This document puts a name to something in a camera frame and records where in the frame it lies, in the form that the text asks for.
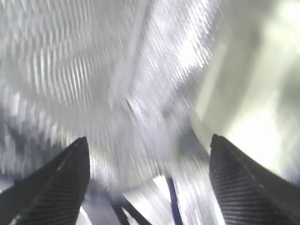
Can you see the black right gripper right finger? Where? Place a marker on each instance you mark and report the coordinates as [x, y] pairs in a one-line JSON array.
[[247, 192]]

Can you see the dark blue lunch bag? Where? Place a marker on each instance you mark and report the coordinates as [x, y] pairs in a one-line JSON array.
[[124, 74]]

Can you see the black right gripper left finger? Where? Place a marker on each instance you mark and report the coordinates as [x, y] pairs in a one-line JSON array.
[[53, 194]]

